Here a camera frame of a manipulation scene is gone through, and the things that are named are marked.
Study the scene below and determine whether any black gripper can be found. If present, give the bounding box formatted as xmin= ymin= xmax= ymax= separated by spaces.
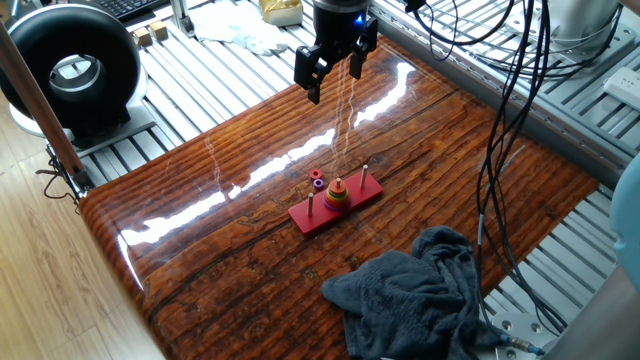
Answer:
xmin=293 ymin=0 xmax=379 ymax=105

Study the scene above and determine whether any red Hanoi base with pegs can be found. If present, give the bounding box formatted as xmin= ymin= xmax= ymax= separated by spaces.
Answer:
xmin=287 ymin=164 xmax=385 ymax=238

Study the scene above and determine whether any small wooden block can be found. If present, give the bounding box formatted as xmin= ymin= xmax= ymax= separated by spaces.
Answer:
xmin=132 ymin=27 xmax=153 ymax=49
xmin=148 ymin=20 xmax=170 ymax=41

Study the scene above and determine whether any gold foil box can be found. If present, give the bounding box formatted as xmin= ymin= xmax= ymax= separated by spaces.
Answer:
xmin=259 ymin=0 xmax=305 ymax=27

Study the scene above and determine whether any white crumpled cloth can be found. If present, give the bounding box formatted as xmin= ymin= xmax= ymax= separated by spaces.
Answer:
xmin=189 ymin=0 xmax=289 ymax=56

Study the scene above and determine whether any wood grain table mat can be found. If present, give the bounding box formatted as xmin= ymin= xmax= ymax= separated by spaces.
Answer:
xmin=78 ymin=34 xmax=600 ymax=360

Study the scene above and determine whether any black keyboard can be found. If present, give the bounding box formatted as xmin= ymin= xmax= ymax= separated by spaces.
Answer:
xmin=92 ymin=0 xmax=171 ymax=22

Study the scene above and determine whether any dark grey towel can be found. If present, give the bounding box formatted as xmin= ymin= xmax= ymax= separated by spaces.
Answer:
xmin=320 ymin=225 xmax=504 ymax=360

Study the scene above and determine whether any white power strip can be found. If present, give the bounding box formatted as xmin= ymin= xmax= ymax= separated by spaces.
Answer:
xmin=603 ymin=67 xmax=640 ymax=112

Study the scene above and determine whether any brown pole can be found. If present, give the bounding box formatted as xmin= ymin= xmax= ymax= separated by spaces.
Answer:
xmin=0 ymin=22 xmax=94 ymax=191

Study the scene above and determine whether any silver metal mounting plate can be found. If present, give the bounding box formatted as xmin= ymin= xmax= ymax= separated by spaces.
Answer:
xmin=492 ymin=310 xmax=557 ymax=360

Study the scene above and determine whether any large purple Hanoi ring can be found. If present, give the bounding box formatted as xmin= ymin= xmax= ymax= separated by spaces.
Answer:
xmin=322 ymin=195 xmax=352 ymax=213

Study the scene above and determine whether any aluminium profile post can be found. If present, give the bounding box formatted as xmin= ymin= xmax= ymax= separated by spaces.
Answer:
xmin=169 ymin=0 xmax=196 ymax=39

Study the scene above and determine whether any black cable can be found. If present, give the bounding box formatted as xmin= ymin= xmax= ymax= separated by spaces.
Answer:
xmin=474 ymin=0 xmax=569 ymax=334
xmin=472 ymin=0 xmax=551 ymax=357
xmin=404 ymin=0 xmax=624 ymax=81

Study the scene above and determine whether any black ring-shaped fan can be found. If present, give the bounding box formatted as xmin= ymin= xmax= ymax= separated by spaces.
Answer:
xmin=0 ymin=2 xmax=157 ymax=159

